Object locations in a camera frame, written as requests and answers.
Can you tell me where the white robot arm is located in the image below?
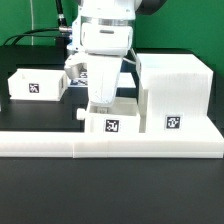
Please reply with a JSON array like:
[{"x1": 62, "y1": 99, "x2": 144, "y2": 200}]
[{"x1": 64, "y1": 0, "x2": 167, "y2": 108}]

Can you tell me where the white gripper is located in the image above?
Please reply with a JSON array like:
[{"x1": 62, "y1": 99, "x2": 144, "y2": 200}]
[{"x1": 64, "y1": 52, "x2": 123, "y2": 113}]

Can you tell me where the white L-shaped fence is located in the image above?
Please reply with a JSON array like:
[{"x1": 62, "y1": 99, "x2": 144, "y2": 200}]
[{"x1": 0, "y1": 120, "x2": 224, "y2": 158}]

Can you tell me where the white drawer tray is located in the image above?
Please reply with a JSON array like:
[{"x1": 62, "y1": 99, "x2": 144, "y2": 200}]
[
  {"x1": 8, "y1": 68, "x2": 68, "y2": 101},
  {"x1": 76, "y1": 97, "x2": 140, "y2": 134}
]

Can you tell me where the black cable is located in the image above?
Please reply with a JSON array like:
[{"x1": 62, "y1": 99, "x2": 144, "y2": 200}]
[{"x1": 2, "y1": 0, "x2": 73, "y2": 47}]

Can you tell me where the white fiducial marker plate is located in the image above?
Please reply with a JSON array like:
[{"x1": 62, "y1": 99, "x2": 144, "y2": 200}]
[{"x1": 67, "y1": 71, "x2": 136, "y2": 88}]

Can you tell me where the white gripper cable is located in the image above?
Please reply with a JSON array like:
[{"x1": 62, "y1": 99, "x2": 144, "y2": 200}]
[{"x1": 122, "y1": 48, "x2": 138, "y2": 66}]

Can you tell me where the white drawer housing box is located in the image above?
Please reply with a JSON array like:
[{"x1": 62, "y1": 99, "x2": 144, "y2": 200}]
[{"x1": 136, "y1": 53, "x2": 213, "y2": 133}]

